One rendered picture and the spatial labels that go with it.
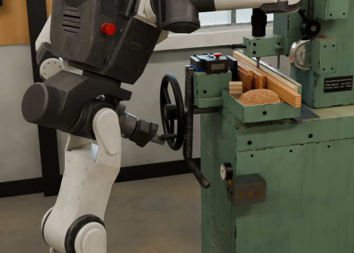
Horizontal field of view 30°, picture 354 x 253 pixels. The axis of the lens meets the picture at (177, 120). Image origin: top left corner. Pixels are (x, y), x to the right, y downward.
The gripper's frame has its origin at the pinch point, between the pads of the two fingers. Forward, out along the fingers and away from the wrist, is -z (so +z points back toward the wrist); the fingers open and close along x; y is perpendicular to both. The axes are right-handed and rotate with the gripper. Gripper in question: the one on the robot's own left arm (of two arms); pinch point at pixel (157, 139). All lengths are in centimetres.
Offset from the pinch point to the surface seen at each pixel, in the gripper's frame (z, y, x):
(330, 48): -37, 27, 52
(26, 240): 6, 5, -118
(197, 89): -5.5, 15.7, 16.0
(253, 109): -17.3, 0.7, 34.2
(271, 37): -23, 36, 37
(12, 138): 24, 66, -130
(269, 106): -22.2, 2.8, 36.8
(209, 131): -24.7, 18.5, -4.8
